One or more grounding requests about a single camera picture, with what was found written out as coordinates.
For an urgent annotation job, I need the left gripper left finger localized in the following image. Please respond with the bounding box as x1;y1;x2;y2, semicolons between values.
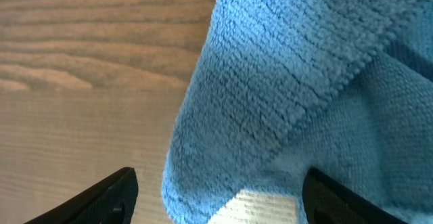
26;167;139;224

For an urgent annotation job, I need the blue microfiber cloth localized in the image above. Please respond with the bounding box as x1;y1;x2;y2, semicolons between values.
162;0;432;223

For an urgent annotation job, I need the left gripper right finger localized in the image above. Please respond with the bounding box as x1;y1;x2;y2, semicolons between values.
302;168;406;224

